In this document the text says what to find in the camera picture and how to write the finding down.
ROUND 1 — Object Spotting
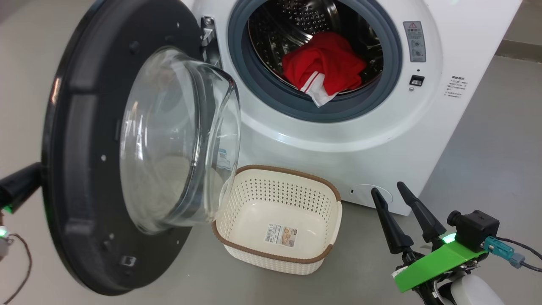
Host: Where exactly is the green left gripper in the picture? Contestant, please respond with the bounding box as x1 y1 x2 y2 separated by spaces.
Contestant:
0 163 45 238

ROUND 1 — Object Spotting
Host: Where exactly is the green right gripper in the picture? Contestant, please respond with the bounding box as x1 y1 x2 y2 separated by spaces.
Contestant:
371 181 487 294

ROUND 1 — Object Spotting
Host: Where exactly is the grey washing machine door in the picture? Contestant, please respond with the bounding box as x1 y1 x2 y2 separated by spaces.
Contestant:
41 0 242 296

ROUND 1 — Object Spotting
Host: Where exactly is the red garment with white trim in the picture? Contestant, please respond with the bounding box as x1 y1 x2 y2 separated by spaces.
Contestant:
282 44 352 108

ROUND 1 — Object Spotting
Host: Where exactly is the white front-load washing machine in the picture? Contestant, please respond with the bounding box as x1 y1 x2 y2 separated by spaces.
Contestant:
182 0 523 216

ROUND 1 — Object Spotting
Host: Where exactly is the basket product label sticker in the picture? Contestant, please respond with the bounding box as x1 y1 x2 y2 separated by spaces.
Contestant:
265 225 298 245

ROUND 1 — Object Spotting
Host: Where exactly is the cream laundry basket brown rim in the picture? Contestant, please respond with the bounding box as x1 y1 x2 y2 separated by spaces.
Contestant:
212 164 343 276

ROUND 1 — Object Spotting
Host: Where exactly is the grey warning label sticker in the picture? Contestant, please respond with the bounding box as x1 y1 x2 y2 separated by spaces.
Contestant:
403 21 426 63

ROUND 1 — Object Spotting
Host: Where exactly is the right gripper cable teal connector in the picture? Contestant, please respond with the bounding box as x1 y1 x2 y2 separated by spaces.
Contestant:
483 236 542 272

